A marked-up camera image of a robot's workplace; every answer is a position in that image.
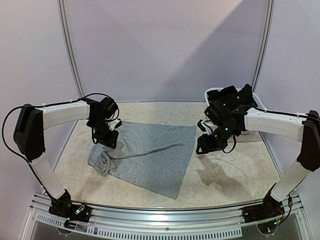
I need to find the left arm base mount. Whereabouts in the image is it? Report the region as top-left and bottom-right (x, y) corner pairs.
(48, 200), (92, 223)

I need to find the aluminium corner post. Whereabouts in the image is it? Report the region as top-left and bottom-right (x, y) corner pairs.
(56, 0), (88, 107)
(251, 0), (275, 91)

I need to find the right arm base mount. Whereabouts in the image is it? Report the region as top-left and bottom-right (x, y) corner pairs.
(242, 200), (285, 223)

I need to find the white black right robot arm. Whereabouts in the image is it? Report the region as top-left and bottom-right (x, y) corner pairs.
(196, 84), (320, 218)

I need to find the grey t-shirt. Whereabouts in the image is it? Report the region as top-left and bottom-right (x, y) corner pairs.
(87, 122), (196, 200)

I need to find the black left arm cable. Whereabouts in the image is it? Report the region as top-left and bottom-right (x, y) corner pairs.
(1, 92), (121, 166)

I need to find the black garment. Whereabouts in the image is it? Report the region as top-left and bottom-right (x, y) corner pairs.
(207, 84), (258, 110)

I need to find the aluminium front rail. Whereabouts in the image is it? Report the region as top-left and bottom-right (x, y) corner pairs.
(22, 194), (313, 240)

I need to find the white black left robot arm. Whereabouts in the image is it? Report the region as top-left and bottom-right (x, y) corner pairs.
(13, 96), (121, 217)

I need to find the translucent white laundry basket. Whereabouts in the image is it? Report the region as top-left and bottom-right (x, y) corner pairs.
(204, 87), (263, 137)

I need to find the aluminium left corner post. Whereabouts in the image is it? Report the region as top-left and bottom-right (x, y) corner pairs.
(56, 0), (88, 107)

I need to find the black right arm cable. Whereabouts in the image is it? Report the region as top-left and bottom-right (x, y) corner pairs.
(254, 104), (311, 120)

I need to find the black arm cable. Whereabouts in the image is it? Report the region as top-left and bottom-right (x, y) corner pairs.
(254, 104), (311, 120)
(1, 92), (121, 166)

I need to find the aluminium right corner post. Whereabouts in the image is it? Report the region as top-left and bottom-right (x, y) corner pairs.
(251, 0), (275, 91)

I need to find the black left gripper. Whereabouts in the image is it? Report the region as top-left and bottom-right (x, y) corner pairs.
(89, 117), (119, 149)

